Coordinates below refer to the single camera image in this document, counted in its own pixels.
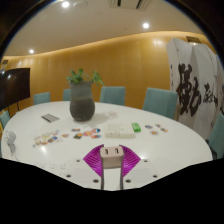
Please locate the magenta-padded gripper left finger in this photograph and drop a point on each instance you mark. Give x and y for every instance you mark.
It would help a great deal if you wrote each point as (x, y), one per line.
(94, 161)

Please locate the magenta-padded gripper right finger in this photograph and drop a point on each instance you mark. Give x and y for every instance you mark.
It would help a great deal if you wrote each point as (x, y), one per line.
(130, 161)

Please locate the small pale pink charger block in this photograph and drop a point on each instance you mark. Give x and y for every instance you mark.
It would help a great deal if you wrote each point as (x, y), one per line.
(112, 158)

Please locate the colourful round stickers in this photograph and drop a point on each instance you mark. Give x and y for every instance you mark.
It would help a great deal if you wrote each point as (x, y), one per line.
(87, 133)

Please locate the flat white box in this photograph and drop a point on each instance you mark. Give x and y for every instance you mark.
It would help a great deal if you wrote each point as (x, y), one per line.
(118, 130)

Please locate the small green packet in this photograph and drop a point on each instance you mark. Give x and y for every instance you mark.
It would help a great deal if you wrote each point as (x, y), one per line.
(136, 127)

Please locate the small scattered stickers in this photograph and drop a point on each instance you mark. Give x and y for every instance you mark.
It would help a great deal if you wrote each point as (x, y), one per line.
(154, 132)

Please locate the white power strip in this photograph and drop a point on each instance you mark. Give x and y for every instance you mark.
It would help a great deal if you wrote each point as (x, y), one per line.
(53, 166)

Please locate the grey ribbed pot with plant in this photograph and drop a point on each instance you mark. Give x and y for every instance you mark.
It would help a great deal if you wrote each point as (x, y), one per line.
(82, 105)

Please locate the dark table socket cover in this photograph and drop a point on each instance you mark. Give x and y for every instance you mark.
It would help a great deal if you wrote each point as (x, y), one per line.
(50, 118)

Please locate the group of teal chairs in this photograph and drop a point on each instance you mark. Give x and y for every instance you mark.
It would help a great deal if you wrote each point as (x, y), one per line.
(160, 101)

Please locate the white folding screen with calligraphy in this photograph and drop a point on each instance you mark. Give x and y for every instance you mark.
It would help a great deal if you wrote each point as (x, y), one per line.
(195, 86)

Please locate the group of round ceiling lights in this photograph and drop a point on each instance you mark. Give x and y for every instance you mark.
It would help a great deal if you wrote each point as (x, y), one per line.
(145, 25)

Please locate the ceiling air vent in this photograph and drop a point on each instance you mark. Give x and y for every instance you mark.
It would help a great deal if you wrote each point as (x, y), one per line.
(130, 3)

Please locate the black wall television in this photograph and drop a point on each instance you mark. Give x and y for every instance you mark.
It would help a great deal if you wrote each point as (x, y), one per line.
(15, 86)

